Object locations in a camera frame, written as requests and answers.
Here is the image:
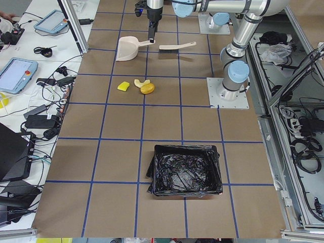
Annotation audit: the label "blue teach pendant near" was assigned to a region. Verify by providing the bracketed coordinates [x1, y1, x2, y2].
[1, 57, 38, 94]

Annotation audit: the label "black power strip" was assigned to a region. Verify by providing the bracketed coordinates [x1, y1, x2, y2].
[56, 83, 74, 122]

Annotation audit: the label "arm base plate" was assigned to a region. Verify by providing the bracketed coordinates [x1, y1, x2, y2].
[198, 12, 230, 35]
[207, 77, 249, 110]

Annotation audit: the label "beige plastic dustpan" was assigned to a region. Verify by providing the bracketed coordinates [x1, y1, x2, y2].
[116, 36, 155, 61]

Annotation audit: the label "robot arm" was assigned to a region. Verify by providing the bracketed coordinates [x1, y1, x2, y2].
[172, 0, 289, 101]

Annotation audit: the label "beige hand brush black bristles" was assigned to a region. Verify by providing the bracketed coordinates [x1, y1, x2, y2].
[159, 42, 196, 53]

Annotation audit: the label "brown potato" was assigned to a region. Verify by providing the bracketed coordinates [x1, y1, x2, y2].
[140, 83, 155, 95]

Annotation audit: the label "blue teach pendant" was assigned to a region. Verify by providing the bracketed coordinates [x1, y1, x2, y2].
[34, 10, 68, 35]
[1, 57, 38, 94]

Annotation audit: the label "blue teach pendant far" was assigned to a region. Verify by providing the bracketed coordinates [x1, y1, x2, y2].
[34, 10, 68, 35]

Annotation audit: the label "bin with black liner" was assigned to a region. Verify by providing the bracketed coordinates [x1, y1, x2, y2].
[146, 145, 223, 197]

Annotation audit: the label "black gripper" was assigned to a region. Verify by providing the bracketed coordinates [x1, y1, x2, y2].
[146, 0, 163, 43]

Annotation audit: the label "yellow sponge wedge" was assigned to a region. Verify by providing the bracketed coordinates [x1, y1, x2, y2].
[117, 82, 130, 92]

